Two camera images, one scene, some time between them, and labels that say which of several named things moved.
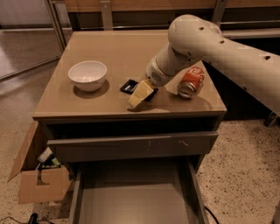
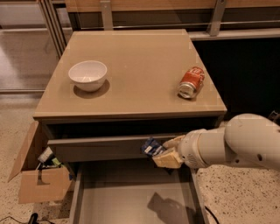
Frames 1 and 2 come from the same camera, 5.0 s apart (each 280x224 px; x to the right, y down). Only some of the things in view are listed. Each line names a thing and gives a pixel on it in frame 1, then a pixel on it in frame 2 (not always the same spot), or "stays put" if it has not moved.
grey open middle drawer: [153, 192] stays put
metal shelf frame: [236, 18] stays put
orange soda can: [192, 81] stays put
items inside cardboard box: [47, 159] stays put
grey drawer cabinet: [95, 102] stays put
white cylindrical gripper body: [155, 74] -> [189, 149]
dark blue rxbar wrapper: [129, 86] -> [152, 147]
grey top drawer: [84, 150] stays put
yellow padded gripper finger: [142, 91] -> [170, 159]
